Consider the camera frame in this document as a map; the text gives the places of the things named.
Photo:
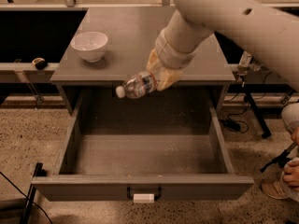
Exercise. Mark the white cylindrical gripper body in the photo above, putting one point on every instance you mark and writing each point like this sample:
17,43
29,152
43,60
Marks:
170,56

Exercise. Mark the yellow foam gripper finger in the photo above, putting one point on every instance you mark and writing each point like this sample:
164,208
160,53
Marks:
154,63
166,77

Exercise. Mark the clear plastic water bottle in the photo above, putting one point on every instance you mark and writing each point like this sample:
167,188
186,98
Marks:
137,86

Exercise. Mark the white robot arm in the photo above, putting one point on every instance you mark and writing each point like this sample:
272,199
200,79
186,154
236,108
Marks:
269,35

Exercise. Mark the grey cabinet with top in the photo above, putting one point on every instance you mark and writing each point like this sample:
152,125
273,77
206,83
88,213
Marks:
132,32

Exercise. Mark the open grey top drawer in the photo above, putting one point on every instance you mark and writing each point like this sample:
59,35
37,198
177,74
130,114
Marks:
171,141

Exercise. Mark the person's hand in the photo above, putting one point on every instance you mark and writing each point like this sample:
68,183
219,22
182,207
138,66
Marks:
291,174

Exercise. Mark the white ceramic bowl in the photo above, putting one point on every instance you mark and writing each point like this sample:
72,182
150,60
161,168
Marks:
90,46

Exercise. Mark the black tripod stand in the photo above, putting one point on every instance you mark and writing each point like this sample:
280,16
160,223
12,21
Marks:
248,98

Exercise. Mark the small black yellow object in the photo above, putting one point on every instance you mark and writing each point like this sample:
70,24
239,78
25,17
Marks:
39,63

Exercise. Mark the person's leg in white trousers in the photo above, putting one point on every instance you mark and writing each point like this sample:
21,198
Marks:
290,117

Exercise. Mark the black handheld tool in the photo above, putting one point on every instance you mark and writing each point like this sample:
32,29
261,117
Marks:
282,159

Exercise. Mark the black stand at left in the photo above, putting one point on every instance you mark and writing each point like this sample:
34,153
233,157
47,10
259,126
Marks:
29,201

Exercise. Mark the person's tan shoe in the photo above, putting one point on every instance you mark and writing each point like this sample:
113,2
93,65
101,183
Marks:
273,190

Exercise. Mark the black power adapter with cable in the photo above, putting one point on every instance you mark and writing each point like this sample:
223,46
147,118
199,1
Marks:
233,124

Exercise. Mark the black drawer handle white grip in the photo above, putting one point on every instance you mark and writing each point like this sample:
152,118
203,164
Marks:
143,197

